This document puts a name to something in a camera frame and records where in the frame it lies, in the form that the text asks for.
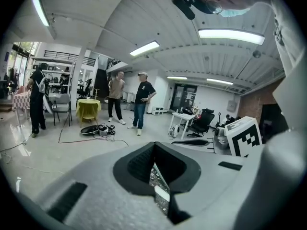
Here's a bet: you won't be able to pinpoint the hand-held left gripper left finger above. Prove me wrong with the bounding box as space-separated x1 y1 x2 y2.
35 141 174 230

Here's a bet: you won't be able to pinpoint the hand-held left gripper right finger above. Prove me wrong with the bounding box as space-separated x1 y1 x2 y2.
153 141 250 225

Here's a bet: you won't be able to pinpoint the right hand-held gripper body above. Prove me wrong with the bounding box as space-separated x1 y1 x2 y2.
212 115 263 158

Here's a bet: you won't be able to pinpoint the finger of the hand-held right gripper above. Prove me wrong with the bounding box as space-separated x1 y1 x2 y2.
171 138 210 148

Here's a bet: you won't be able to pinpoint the grey lattice box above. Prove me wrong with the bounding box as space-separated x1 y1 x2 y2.
149 162 171 217

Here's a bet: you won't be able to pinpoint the black office chair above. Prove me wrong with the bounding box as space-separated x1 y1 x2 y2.
186 108 215 138
77 78 94 100

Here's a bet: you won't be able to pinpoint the white round fan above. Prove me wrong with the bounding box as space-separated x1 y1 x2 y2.
168 123 180 138

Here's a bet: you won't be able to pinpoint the white table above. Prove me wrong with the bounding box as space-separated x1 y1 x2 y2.
169 111 196 140

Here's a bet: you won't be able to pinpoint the black double door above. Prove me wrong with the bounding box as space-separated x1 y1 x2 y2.
169 83 198 113

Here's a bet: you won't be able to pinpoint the black oval tray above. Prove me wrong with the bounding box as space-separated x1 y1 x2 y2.
80 125 100 136

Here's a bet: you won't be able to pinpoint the round table with yellow cloth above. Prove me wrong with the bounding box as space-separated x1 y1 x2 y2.
75 98 102 128

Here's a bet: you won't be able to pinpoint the grey chair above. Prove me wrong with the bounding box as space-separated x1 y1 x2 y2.
49 92 73 127

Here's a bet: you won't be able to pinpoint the person's white shirt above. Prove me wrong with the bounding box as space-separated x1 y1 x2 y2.
249 0 307 78

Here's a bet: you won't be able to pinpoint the light blue face mask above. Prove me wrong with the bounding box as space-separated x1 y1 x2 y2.
220 8 250 18

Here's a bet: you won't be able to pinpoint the pink checkered tablecloth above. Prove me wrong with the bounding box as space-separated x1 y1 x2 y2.
11 86 31 112

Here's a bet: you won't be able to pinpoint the thin-rimmed eyeglasses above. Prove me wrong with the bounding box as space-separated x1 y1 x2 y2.
205 0 224 15

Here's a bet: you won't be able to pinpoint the white metal shelf rack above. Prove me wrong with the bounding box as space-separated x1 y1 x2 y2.
30 56 75 98

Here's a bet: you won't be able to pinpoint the grey wall panel box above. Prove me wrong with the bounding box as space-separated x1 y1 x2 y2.
226 100 238 112

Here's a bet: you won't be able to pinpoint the basket of cables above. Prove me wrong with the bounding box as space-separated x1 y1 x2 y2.
96 123 117 137

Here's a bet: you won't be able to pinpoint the floor cable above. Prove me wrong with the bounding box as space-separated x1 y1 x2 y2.
0 133 34 154

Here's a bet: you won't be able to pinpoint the black head-mounted camera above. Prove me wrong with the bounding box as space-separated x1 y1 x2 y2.
171 0 196 21

